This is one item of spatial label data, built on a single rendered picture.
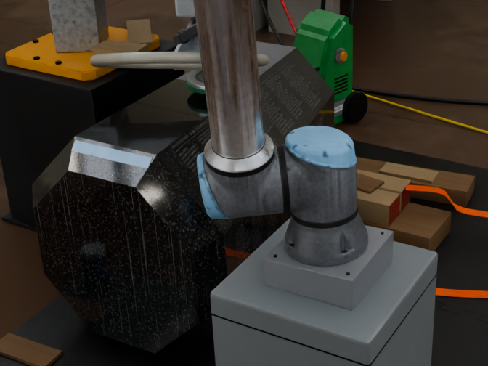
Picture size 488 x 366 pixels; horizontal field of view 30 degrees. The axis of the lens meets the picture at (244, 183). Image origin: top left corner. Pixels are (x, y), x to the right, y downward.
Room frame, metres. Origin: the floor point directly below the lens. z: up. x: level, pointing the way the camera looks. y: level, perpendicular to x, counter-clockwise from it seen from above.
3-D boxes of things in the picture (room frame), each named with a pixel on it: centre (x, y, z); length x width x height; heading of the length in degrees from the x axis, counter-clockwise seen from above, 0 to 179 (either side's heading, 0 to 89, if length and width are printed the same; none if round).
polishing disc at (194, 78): (3.03, 0.08, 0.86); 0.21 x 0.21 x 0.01
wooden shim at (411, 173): (3.65, -0.75, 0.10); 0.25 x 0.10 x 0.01; 60
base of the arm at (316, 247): (1.77, -0.18, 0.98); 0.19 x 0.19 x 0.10
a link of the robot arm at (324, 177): (1.77, -0.16, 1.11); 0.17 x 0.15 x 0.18; 92
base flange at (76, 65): (3.68, 0.65, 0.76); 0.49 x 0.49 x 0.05; 56
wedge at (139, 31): (3.73, 0.41, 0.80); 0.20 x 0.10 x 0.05; 7
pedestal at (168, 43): (3.68, 0.65, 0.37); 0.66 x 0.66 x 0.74; 56
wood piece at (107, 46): (3.50, 0.47, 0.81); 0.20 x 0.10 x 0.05; 64
